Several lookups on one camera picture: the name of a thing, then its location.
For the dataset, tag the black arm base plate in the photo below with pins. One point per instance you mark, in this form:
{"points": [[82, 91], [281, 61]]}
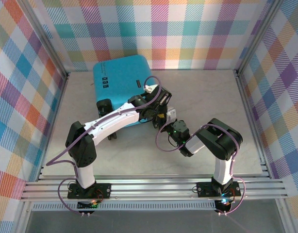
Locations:
{"points": [[104, 191], [204, 190]]}

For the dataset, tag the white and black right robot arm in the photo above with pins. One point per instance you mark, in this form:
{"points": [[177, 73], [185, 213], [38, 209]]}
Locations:
{"points": [[223, 170]]}

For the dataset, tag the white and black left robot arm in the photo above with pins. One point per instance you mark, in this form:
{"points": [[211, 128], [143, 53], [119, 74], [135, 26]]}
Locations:
{"points": [[115, 119]]}

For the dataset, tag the teal hard-shell suitcase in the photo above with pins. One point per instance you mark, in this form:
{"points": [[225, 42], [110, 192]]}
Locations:
{"points": [[120, 80]]}

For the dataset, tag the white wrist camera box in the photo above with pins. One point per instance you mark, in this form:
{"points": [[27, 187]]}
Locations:
{"points": [[171, 114], [151, 88]]}

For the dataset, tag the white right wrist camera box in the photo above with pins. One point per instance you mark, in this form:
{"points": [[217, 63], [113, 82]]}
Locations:
{"points": [[171, 114]]}

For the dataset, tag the black round circuit board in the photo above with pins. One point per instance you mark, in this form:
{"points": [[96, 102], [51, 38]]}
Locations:
{"points": [[224, 206]]}

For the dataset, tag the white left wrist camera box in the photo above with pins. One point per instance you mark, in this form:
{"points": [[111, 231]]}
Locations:
{"points": [[151, 88]]}

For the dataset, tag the green circuit board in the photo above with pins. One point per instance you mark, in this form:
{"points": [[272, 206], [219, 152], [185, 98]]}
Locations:
{"points": [[87, 205]]}

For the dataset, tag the aluminium frame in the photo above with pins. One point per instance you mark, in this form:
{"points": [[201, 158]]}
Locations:
{"points": [[151, 188]]}

